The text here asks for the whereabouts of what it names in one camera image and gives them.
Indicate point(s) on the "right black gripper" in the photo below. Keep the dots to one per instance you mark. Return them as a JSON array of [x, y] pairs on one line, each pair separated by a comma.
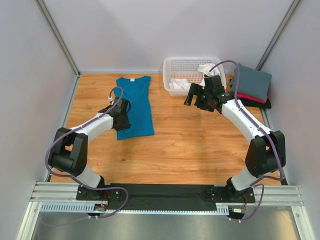
[[195, 90]]

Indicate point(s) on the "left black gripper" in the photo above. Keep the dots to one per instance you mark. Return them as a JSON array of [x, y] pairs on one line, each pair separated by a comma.
[[126, 125]]

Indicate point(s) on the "blue t shirt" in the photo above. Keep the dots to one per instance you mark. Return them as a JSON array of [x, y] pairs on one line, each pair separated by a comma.
[[136, 91]]

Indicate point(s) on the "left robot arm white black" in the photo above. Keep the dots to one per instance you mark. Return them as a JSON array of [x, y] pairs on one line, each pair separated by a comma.
[[69, 153]]

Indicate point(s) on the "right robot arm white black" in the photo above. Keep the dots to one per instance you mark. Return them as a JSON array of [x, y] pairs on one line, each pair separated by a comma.
[[266, 152]]

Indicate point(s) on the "white t shirt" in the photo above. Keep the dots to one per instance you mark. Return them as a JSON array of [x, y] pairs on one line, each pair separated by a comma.
[[182, 81]]

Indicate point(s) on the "white plastic basket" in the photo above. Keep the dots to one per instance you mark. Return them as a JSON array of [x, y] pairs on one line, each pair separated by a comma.
[[186, 64]]

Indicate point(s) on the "pink folded t shirt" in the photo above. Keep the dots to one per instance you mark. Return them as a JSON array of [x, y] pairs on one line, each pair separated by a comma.
[[252, 98]]

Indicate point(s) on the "grey folded t shirt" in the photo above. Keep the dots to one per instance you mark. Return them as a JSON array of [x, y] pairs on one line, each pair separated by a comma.
[[250, 81]]

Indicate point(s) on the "black folded t shirt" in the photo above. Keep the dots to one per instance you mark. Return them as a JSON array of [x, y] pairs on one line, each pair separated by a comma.
[[256, 104]]

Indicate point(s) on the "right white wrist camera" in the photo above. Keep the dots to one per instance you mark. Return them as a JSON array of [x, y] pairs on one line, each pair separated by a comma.
[[207, 74]]

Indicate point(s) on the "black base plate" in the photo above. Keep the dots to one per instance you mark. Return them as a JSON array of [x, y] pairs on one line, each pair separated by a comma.
[[175, 197]]

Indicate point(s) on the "right aluminium frame post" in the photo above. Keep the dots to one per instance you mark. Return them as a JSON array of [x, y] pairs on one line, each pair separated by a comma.
[[293, 7]]

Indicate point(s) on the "aluminium frame post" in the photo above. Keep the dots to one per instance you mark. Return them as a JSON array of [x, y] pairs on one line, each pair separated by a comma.
[[293, 7], [57, 35]]

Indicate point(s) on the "left aluminium frame post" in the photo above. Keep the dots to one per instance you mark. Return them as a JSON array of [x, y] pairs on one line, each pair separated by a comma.
[[57, 35]]

